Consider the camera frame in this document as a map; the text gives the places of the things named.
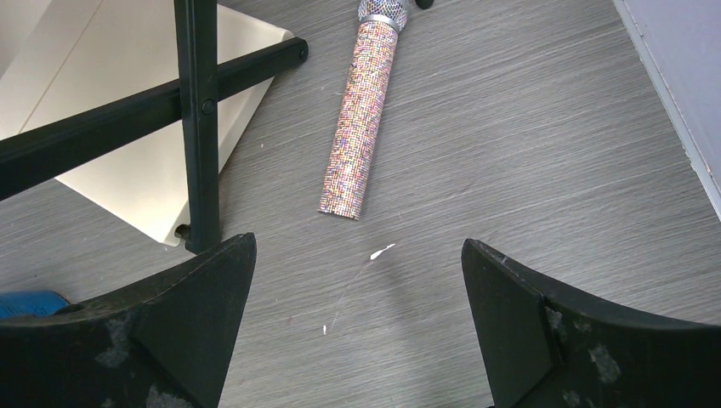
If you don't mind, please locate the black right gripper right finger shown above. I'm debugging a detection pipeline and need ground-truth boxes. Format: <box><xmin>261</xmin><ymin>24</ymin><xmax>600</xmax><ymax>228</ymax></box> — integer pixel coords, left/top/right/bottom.
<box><xmin>461</xmin><ymin>239</ymin><xmax>720</xmax><ymax>407</ymax></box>

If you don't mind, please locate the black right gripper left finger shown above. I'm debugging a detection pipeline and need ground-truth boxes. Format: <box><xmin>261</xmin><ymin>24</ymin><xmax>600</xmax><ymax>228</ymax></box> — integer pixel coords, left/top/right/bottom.
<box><xmin>1</xmin><ymin>233</ymin><xmax>257</xmax><ymax>407</ymax></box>

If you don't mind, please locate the blue paper towel roll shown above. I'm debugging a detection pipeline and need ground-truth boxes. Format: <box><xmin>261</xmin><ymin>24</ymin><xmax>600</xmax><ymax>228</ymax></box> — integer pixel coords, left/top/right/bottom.
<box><xmin>0</xmin><ymin>291</ymin><xmax>70</xmax><ymax>320</ymax></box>

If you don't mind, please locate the glitter microphone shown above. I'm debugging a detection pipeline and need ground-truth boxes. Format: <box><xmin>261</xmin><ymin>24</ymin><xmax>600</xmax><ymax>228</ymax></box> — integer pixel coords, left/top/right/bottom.
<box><xmin>319</xmin><ymin>1</ymin><xmax>410</xmax><ymax>220</ymax></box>

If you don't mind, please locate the cream three-tier shelf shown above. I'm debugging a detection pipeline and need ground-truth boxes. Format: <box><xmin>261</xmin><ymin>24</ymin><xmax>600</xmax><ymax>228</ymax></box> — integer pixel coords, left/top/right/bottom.
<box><xmin>1</xmin><ymin>1</ymin><xmax>309</xmax><ymax>253</ymax></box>

